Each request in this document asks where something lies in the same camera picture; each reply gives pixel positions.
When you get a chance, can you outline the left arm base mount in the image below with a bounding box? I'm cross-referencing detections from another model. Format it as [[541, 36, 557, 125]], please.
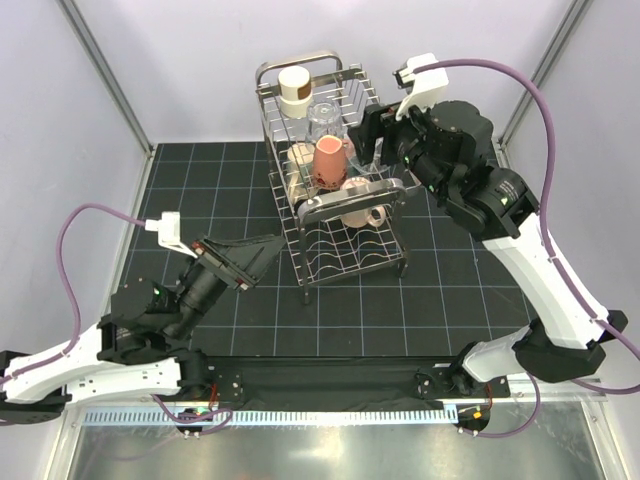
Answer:
[[201, 367, 244, 404]]

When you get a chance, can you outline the aluminium frame rail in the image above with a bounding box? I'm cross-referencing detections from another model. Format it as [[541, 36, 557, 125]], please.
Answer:
[[59, 364, 611, 401]]

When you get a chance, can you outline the cream floral painted mug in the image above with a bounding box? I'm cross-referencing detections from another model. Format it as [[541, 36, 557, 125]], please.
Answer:
[[285, 142, 318, 204]]

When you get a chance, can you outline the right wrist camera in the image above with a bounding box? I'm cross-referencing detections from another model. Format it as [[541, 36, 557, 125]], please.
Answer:
[[394, 53, 449, 120]]

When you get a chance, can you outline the pink mug with handle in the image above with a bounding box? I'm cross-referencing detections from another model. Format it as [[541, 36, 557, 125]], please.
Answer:
[[339, 175, 387, 229]]

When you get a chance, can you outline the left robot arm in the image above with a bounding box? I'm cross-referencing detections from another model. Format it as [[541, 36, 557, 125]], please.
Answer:
[[1, 234, 285, 425]]

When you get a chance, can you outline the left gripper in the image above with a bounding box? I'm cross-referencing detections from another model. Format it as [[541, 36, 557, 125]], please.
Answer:
[[166, 234, 289, 342]]

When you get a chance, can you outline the steel wire dish rack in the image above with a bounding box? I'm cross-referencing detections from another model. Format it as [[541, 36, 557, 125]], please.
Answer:
[[255, 50, 412, 303]]

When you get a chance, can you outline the coral mug white interior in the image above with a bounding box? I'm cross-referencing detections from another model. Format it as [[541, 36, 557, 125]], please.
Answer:
[[312, 135, 347, 191]]

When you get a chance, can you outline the white slotted cable duct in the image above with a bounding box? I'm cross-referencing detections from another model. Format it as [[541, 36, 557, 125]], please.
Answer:
[[82, 405, 459, 427]]

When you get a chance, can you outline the brown metal-lined cup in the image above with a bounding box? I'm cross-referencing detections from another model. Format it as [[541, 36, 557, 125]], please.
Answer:
[[278, 65, 312, 119]]

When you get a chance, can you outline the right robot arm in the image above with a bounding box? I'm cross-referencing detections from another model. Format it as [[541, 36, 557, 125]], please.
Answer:
[[348, 101, 628, 396]]

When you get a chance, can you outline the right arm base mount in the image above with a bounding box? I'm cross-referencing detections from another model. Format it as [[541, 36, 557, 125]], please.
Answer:
[[414, 364, 458, 400]]

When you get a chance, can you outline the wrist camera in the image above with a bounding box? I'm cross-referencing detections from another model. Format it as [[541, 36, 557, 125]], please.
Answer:
[[144, 211, 196, 257], [394, 53, 449, 120]]

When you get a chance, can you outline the black grid mat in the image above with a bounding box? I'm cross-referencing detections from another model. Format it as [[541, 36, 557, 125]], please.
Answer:
[[139, 142, 536, 357]]

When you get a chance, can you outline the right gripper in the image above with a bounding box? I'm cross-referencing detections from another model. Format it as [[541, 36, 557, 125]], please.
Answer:
[[347, 91, 450, 202]]

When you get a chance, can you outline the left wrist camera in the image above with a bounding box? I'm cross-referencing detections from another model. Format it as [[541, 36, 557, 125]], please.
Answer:
[[144, 211, 196, 257]]

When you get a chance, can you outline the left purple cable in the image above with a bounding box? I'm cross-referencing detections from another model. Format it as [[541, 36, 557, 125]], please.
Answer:
[[0, 203, 149, 386]]

